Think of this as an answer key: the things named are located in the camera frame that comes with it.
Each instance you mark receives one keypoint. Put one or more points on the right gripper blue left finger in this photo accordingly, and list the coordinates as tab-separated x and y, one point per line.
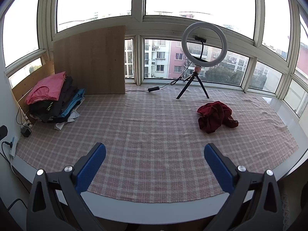
55	201

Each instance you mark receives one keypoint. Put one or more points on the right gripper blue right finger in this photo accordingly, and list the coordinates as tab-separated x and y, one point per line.
254	200

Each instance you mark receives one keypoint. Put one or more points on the dark red shirt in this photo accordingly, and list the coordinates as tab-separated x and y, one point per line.
213	115

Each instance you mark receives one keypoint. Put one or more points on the white power strip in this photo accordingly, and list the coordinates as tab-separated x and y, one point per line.
13	146

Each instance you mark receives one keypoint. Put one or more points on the black power adapter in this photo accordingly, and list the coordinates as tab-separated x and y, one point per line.
26	131

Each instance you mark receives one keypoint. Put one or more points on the black folded garments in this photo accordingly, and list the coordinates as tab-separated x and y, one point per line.
48	111

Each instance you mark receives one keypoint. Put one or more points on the blue folded garment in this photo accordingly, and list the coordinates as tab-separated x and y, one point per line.
73	103

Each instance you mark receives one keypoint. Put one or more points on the pink folded garment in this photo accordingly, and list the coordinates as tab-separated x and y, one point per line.
48	88

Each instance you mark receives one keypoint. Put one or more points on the pink plaid table cloth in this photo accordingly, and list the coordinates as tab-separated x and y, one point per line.
154	146

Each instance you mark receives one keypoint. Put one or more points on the side wooden board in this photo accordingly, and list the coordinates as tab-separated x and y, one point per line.
21	90

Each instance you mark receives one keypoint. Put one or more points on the large wooden board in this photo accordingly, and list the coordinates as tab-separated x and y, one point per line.
94	59

